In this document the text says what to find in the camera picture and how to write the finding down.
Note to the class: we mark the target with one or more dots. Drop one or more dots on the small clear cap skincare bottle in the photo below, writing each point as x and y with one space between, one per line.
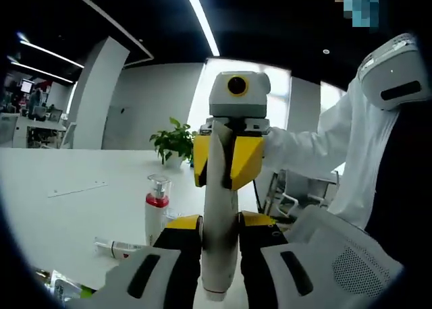
118 248

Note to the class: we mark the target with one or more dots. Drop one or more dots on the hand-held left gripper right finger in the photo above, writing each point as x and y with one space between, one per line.
260 268

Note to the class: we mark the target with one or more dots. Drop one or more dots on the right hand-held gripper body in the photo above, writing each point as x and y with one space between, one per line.
243 105

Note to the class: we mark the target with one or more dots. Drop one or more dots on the white office chair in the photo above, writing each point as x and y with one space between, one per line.
297 184
69 135

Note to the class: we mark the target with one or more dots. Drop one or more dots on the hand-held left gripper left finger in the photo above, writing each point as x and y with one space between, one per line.
179 268

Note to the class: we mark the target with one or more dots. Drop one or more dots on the red collar skincare pump bottle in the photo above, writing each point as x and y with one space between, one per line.
155 221

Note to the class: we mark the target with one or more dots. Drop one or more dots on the bright window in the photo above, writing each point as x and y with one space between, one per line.
199 86
330 96

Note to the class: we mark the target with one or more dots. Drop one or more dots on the white chest device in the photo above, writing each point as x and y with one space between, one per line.
388 73

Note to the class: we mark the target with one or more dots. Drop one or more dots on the curved ceiling light strip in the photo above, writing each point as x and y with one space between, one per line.
40 72
50 53

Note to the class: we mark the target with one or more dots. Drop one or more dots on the blue packet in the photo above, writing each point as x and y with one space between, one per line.
190 163

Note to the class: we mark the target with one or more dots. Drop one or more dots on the straight ceiling light strip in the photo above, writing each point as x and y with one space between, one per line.
200 19

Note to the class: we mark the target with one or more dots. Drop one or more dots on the background monitor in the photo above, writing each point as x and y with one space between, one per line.
27 87

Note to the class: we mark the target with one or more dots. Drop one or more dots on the green silver skincare sachet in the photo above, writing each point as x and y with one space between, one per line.
67 285

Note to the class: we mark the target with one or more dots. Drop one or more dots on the potted green plant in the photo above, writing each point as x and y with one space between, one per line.
175 140

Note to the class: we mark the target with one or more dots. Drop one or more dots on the grey mesh office chair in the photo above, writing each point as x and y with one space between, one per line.
354 255

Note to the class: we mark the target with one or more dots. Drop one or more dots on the white skincare tube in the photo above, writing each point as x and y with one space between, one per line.
219 221

